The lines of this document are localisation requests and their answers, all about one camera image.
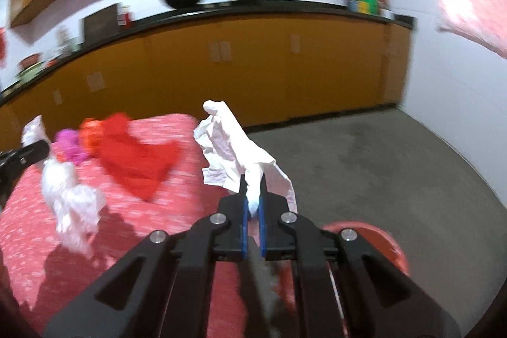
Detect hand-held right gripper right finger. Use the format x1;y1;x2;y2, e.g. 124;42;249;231
258;180;462;338

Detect orange plastic bag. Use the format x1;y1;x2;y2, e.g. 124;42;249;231
78;118;104;157

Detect red basin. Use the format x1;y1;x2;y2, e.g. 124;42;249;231
19;54;43;70

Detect hanging red plastic bag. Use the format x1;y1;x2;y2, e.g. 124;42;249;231
0;27;9;66

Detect wooden lower cabinets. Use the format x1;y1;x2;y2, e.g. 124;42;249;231
0;20;413;149

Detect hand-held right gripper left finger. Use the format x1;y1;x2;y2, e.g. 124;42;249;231
43;191;249;338

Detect table with floral tablecloth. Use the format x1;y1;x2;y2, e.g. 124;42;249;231
0;113;302;338

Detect black kitchen countertop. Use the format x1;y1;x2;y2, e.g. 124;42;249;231
0;0;416;106

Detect green basin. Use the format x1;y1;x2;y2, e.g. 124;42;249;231
18;68;45;83

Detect clear bag with contents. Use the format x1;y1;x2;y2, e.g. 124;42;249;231
55;25;80;53

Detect pink cloth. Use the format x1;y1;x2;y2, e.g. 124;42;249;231
55;129;87;165

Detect red plastic bin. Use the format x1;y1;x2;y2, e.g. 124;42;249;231
277;221;411;323

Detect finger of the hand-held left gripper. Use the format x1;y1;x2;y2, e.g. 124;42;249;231
0;140;51;170
0;169;25;206

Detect white paper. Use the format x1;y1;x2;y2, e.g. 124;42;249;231
193;99;298;220

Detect dark cutting board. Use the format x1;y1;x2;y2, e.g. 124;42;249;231
82;3;122;42

